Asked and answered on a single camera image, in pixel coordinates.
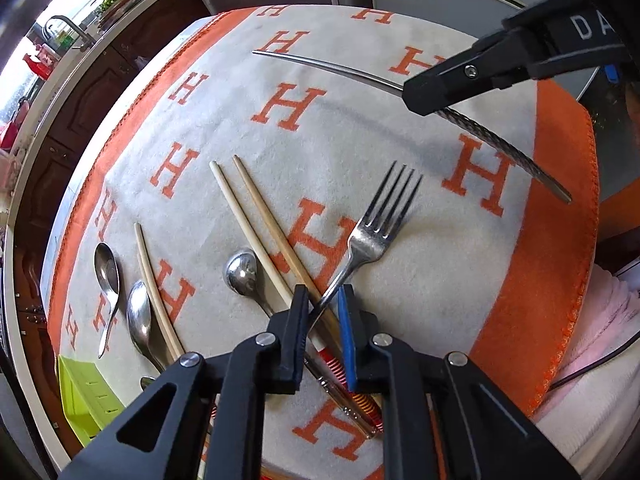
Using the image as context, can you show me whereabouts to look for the steel faucet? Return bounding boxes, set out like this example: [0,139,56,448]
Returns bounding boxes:
[42,15,93,53]

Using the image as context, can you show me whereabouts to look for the pink garment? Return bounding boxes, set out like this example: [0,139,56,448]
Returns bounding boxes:
[530,260,640,480]

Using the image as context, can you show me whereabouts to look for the bundle of wooden chopsticks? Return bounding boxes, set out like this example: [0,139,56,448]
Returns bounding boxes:
[209,160,351,386]

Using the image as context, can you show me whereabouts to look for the silver table knife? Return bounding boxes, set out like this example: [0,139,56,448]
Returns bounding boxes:
[251,50,573,205]

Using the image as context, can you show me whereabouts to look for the black cable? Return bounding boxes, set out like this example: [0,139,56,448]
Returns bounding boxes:
[550,330,640,391]

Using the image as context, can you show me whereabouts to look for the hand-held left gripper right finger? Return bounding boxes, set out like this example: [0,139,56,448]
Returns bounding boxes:
[338,284,578,480]

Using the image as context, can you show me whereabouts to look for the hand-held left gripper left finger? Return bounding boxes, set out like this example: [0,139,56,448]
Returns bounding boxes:
[57,284,311,480]

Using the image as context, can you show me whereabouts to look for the pale plain wooden chopstick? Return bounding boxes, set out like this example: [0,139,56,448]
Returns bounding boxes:
[133,222,186,361]

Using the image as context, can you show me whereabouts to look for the steel basin of greens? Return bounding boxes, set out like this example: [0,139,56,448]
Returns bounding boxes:
[95,0,131,18]

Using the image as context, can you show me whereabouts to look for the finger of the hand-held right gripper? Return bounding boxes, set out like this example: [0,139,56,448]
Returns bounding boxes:
[402,27,543,117]

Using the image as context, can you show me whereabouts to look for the metal fork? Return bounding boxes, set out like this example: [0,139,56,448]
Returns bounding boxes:
[306,160,425,333]

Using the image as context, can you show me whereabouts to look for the orange beige printed blanket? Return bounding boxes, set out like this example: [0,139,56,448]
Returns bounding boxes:
[44,4,601,480]

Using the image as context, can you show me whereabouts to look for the kitchen window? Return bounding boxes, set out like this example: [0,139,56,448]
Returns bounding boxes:
[0,0,121,126]

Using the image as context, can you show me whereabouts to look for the medium metal spoon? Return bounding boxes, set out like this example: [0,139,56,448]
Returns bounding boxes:
[223,248,379,441]

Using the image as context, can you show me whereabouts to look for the metal soup spoon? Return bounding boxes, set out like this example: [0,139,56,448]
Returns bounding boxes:
[93,242,122,359]

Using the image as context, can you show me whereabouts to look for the brown wooden kitchen cabinets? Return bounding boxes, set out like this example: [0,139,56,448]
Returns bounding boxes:
[10,0,216,361]

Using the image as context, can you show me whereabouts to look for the large metal spoon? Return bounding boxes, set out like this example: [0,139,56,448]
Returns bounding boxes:
[126,280,171,375]

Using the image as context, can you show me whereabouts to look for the red bottle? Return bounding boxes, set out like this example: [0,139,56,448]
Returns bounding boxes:
[22,50,53,81]

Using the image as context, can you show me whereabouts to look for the pink basin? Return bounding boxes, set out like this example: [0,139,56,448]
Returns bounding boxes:
[0,100,31,151]

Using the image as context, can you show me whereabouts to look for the pale chopstick red striped end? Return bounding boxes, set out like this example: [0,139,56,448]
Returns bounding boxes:
[232,155,386,433]

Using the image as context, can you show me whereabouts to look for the green plastic utensil tray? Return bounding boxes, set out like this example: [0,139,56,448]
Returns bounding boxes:
[57,354,128,448]

